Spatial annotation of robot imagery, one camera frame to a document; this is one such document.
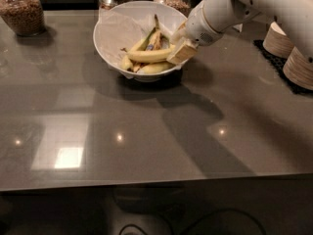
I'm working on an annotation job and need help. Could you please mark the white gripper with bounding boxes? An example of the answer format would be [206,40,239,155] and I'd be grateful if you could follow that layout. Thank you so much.
[166,0,223,65]

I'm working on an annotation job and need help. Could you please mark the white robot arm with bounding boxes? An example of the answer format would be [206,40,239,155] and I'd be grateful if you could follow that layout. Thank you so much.
[167,0,313,64]

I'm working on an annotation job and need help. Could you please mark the spotted banana with sticker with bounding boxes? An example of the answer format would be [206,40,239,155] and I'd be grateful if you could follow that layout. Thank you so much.
[146,16,162,51]

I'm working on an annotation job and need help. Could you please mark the white bowl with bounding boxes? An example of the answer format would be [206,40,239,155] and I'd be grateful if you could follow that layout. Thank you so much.
[92,0,192,83]

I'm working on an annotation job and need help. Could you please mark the left small yellow banana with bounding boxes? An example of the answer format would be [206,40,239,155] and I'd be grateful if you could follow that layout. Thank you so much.
[120,39,147,71]

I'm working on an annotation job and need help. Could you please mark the white sign stand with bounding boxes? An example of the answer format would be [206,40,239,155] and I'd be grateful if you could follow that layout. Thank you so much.
[232,15,257,32]

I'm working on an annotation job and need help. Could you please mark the far paper cup stack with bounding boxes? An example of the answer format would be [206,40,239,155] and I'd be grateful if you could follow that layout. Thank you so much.
[263,22,294,59]

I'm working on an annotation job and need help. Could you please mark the paper cup stack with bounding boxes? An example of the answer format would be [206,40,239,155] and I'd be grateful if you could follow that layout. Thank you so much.
[283,47,313,90]
[263,22,294,59]

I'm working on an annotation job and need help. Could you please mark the black rubber mat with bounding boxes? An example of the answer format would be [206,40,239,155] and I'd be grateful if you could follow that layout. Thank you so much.
[253,40,313,95]

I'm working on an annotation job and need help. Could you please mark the near paper cup stack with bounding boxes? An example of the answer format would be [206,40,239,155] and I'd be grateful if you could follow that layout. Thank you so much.
[283,47,313,90]

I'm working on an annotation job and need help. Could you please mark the left glass cereal jar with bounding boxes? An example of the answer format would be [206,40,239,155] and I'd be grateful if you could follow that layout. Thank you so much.
[0,0,45,36]

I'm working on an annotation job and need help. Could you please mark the black cable on floor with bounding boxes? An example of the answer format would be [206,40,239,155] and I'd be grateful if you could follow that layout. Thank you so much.
[112,186,268,235]

